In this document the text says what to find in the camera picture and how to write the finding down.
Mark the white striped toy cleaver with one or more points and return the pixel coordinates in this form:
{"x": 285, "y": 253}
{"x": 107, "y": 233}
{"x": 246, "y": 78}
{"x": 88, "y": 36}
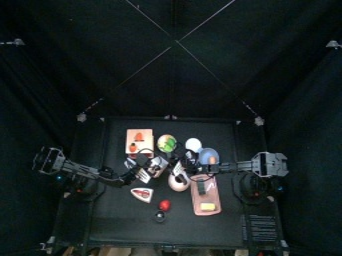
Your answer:
{"x": 143, "y": 175}

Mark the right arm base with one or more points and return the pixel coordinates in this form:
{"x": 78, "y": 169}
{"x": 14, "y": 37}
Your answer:
{"x": 255, "y": 188}

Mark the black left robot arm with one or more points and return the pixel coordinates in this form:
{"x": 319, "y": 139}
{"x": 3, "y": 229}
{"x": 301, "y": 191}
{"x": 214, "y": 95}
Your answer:
{"x": 74, "y": 166}

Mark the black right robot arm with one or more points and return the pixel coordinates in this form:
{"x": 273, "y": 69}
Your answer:
{"x": 249, "y": 164}

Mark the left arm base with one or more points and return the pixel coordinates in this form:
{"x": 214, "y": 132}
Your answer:
{"x": 83, "y": 186}

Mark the white striped toy utensil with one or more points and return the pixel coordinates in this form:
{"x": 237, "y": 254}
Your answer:
{"x": 178, "y": 167}

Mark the tan round toy bowl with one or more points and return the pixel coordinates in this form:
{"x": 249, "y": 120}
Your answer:
{"x": 175, "y": 185}

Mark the small orange toy food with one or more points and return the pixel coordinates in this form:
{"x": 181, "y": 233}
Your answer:
{"x": 213, "y": 160}

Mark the blue toy bowl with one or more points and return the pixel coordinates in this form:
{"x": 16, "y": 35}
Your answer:
{"x": 207, "y": 154}

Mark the black toy piece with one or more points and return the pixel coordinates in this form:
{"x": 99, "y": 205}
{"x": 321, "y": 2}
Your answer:
{"x": 202, "y": 188}

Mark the green and yellow toy ball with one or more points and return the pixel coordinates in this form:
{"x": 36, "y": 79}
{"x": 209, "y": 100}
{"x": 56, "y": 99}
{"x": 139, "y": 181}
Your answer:
{"x": 167, "y": 143}

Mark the white and red toy wedge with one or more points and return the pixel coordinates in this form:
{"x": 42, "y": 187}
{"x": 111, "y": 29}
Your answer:
{"x": 142, "y": 194}

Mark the orange card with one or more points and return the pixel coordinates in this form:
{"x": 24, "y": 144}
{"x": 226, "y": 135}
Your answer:
{"x": 139, "y": 142}

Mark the pink toy tray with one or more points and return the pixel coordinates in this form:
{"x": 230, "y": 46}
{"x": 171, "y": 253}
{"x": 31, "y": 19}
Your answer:
{"x": 206, "y": 197}

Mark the red toy strawberry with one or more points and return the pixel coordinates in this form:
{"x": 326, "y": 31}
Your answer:
{"x": 165, "y": 205}

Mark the yellow toy butter block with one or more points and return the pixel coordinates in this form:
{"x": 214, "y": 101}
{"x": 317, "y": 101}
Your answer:
{"x": 207, "y": 206}

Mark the small black round toy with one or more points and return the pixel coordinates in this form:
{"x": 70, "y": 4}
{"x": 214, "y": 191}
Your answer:
{"x": 159, "y": 216}

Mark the black plate with white text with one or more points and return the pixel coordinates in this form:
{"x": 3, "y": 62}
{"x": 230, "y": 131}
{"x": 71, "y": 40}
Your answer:
{"x": 262, "y": 228}

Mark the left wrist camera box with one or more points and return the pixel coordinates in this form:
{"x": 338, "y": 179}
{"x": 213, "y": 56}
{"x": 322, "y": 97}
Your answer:
{"x": 142, "y": 159}

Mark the grey frame middle clamp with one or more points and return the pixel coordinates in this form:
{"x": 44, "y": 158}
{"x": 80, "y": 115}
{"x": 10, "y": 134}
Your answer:
{"x": 170, "y": 117}

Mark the grey frame corner clamp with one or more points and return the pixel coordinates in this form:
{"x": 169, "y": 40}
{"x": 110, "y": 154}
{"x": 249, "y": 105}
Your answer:
{"x": 333, "y": 44}
{"x": 82, "y": 117}
{"x": 258, "y": 120}
{"x": 16, "y": 42}

